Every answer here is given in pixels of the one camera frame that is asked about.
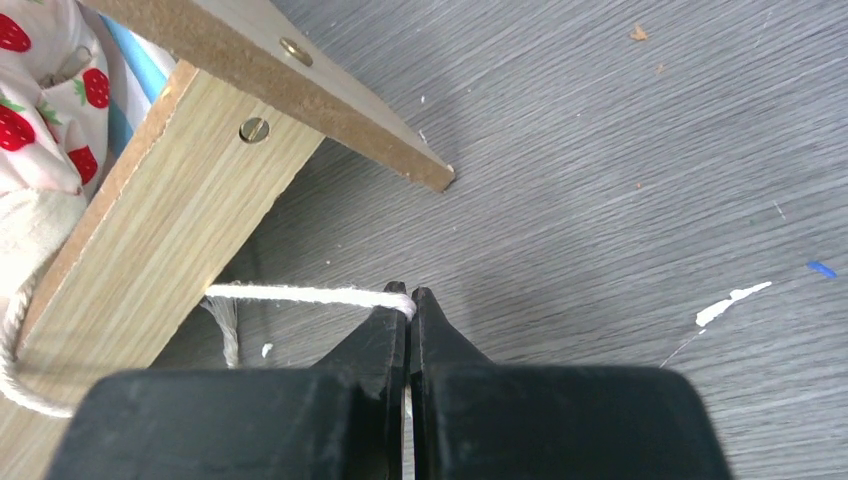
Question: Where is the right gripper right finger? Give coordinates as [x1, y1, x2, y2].
[409, 287, 732, 479]

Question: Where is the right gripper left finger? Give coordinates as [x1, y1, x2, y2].
[47, 307, 407, 479]

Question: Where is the wooden pet bed frame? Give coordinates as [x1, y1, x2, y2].
[0, 0, 457, 480]

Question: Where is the blue striped mattress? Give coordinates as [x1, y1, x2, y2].
[100, 15, 176, 157]

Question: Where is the strawberry print ruffled blanket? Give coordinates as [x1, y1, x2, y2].
[0, 0, 419, 419]

